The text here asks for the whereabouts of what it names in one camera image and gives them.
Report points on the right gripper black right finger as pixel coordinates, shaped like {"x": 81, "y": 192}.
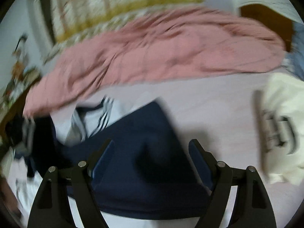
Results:
{"x": 243, "y": 189}

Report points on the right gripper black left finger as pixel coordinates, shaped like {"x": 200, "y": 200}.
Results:
{"x": 51, "y": 206}

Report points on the white navy varsity jacket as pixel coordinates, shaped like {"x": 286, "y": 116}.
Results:
{"x": 149, "y": 177}

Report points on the person's left hand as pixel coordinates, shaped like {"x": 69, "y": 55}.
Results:
{"x": 9, "y": 198}

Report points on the cream folded sweatshirt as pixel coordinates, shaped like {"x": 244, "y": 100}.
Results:
{"x": 281, "y": 115}

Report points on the pink bed sheet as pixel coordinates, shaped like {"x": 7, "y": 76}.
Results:
{"x": 220, "y": 113}

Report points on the dark wooden desk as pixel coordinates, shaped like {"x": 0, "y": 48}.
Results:
{"x": 16, "y": 108}

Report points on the blue floral pillow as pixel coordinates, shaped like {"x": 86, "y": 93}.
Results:
{"x": 293, "y": 61}

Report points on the pink plaid quilt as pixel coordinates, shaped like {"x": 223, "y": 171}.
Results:
{"x": 193, "y": 42}

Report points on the white wooden headboard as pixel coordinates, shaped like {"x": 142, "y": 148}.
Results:
{"x": 278, "y": 15}

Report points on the pink wall lamp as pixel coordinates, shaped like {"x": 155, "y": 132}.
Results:
{"x": 20, "y": 52}

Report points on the window with white frame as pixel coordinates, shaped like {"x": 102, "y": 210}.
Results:
{"x": 44, "y": 19}

